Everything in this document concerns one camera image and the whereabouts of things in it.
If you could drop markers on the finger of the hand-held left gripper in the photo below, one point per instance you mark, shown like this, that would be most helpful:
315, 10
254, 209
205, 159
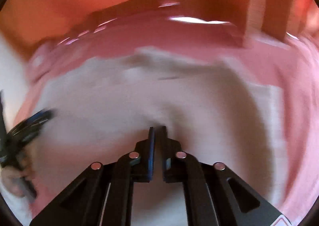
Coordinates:
37, 120

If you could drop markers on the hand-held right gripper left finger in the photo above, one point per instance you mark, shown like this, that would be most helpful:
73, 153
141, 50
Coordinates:
151, 151

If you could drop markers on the person's left hand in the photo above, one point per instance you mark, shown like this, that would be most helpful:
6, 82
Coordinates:
12, 178

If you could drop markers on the pink fleece blanket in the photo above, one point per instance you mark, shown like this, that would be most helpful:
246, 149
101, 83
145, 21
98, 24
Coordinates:
286, 71

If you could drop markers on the brown wooden headboard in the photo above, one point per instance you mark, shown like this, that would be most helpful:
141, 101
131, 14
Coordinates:
211, 9

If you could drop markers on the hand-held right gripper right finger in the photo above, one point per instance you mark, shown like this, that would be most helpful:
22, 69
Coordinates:
165, 151

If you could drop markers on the white sweater with black hearts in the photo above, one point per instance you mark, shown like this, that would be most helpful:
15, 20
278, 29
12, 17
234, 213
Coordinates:
112, 101

